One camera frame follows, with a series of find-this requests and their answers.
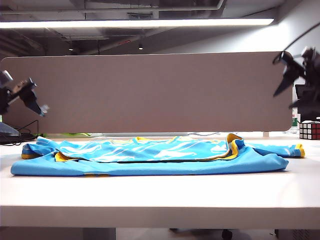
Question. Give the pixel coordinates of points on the black office chair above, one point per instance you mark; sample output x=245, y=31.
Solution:
x=308, y=110

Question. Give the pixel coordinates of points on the long ceiling light strip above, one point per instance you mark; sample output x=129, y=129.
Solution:
x=135, y=23

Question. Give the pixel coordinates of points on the grey-brown desk partition panel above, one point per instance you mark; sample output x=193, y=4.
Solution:
x=155, y=92

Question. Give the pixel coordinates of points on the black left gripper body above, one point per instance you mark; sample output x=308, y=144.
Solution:
x=23, y=91

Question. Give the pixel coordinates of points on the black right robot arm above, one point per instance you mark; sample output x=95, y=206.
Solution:
x=315, y=77

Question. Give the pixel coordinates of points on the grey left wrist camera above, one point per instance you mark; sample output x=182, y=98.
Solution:
x=5, y=78

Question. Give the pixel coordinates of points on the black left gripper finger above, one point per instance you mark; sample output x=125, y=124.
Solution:
x=45, y=108
x=33, y=106

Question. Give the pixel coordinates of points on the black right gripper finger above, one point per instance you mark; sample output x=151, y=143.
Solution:
x=295, y=103
x=287, y=72

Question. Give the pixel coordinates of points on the rubik's cube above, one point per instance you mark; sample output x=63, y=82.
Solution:
x=310, y=130

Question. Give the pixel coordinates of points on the blue white yellow soccer jersey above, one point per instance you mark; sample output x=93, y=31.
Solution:
x=155, y=168

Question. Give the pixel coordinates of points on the black chair caster wheel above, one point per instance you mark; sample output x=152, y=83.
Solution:
x=226, y=235

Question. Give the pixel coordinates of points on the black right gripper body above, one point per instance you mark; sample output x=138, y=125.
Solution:
x=308, y=61

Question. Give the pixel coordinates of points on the white partition bracket foot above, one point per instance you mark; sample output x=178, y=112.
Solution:
x=266, y=134

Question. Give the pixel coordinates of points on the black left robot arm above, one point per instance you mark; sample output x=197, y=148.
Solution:
x=3, y=100

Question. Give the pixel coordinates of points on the clear bottle green label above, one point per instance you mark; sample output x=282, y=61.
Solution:
x=295, y=121

